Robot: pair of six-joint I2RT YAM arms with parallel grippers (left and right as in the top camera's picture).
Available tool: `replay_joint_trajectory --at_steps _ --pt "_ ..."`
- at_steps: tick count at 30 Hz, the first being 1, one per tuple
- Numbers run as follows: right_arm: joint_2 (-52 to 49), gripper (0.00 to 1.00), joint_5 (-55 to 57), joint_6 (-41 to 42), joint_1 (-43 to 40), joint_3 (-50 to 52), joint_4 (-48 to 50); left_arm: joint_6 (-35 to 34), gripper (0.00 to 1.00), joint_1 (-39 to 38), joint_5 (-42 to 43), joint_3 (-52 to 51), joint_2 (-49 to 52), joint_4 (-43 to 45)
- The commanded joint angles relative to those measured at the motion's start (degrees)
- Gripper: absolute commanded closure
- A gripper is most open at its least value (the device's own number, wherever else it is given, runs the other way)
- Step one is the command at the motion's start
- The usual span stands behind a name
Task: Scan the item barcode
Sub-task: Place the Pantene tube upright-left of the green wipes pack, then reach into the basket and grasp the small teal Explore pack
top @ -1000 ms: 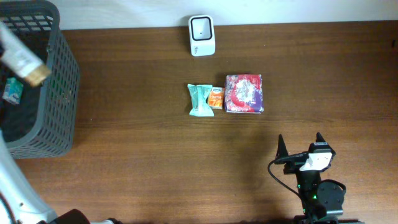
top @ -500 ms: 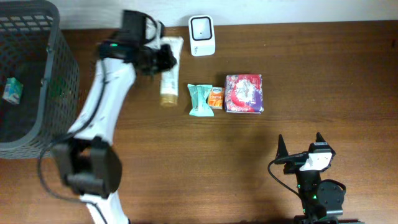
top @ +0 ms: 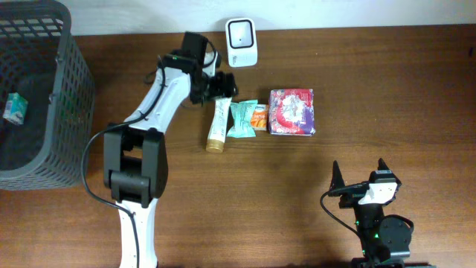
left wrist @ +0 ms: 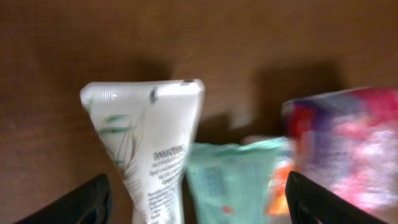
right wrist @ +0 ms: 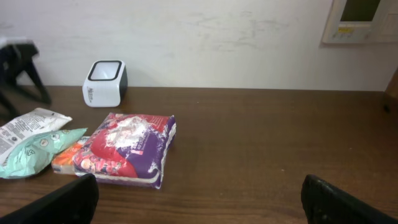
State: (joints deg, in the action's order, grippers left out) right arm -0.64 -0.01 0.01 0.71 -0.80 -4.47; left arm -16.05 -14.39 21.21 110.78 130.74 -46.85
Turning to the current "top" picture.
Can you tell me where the teal snack packet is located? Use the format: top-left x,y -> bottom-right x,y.
227,100 -> 258,138

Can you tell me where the small orange tissue pack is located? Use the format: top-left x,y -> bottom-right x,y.
250,104 -> 268,131

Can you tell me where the white cream tube gold cap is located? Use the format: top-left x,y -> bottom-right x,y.
206,98 -> 232,153

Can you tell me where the red purple pad package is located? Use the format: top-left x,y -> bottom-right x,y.
268,89 -> 315,136

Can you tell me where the small teal tissue pack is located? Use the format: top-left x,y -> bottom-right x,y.
3,93 -> 28,125

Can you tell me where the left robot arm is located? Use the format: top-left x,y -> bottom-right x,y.
103,32 -> 238,267

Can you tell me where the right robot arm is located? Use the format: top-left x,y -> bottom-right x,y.
322,159 -> 414,267

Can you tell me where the white barcode scanner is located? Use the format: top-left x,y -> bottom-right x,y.
225,18 -> 258,68

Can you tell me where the dark grey plastic basket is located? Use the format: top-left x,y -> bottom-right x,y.
1,1 -> 95,191

